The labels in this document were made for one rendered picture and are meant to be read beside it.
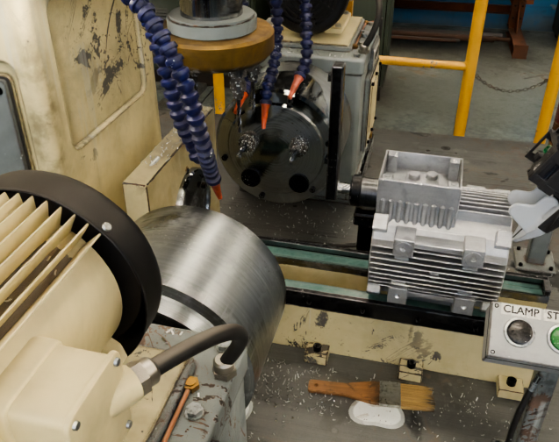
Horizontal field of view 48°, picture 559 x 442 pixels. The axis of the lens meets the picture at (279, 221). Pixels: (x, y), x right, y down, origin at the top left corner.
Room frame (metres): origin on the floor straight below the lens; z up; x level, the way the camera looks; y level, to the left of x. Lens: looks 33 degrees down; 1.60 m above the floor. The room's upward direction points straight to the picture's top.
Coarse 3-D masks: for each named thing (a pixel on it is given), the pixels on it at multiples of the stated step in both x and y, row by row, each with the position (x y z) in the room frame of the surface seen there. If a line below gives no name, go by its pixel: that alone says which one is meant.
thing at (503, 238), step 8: (376, 216) 0.80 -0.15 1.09; (384, 216) 0.80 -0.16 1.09; (376, 224) 0.79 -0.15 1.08; (384, 224) 0.79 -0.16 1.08; (496, 232) 0.77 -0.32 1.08; (504, 232) 0.75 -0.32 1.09; (512, 232) 0.75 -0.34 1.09; (496, 240) 0.75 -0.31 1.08; (504, 240) 0.75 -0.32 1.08; (496, 248) 0.75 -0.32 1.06; (504, 248) 0.75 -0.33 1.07; (368, 280) 0.80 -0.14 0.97; (368, 288) 0.79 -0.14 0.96; (376, 288) 0.79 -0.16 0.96; (480, 304) 0.76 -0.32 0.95; (488, 304) 0.75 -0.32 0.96
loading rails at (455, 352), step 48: (288, 240) 0.97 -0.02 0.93; (288, 288) 0.83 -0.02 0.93; (336, 288) 0.84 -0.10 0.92; (528, 288) 0.84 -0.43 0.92; (288, 336) 0.82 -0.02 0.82; (336, 336) 0.80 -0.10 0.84; (384, 336) 0.78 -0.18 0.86; (432, 336) 0.77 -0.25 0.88; (480, 336) 0.75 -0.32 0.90; (528, 384) 0.73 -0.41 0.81
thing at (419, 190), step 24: (384, 168) 0.86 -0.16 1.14; (408, 168) 0.90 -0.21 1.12; (432, 168) 0.89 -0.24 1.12; (456, 168) 0.87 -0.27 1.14; (384, 192) 0.81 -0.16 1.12; (408, 192) 0.80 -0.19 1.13; (432, 192) 0.80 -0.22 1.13; (456, 192) 0.79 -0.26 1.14; (408, 216) 0.80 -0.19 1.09; (432, 216) 0.79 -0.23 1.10
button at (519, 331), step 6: (510, 324) 0.58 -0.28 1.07; (516, 324) 0.58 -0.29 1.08; (522, 324) 0.58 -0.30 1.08; (528, 324) 0.58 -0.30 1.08; (510, 330) 0.57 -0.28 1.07; (516, 330) 0.57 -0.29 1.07; (522, 330) 0.57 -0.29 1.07; (528, 330) 0.57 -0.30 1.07; (510, 336) 0.57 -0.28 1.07; (516, 336) 0.57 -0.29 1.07; (522, 336) 0.56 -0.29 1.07; (528, 336) 0.56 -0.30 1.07; (516, 342) 0.56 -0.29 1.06; (522, 342) 0.56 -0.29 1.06
